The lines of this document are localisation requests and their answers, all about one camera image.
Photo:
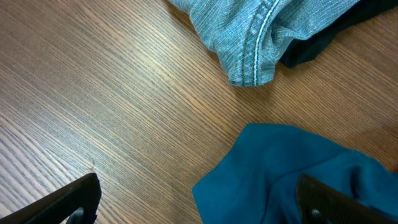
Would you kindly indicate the dark blue polo shirt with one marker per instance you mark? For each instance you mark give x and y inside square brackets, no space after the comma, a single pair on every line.
[256,181]

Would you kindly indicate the light blue folded jeans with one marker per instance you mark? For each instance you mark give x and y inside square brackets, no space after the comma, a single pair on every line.
[250,36]

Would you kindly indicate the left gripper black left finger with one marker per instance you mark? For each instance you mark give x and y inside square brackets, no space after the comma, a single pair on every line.
[76,202]

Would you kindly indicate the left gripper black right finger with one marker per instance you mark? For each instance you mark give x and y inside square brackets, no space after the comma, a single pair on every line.
[321,204]

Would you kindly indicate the black folded garment under jeans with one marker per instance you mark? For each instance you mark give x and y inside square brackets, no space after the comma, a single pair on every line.
[301,51]

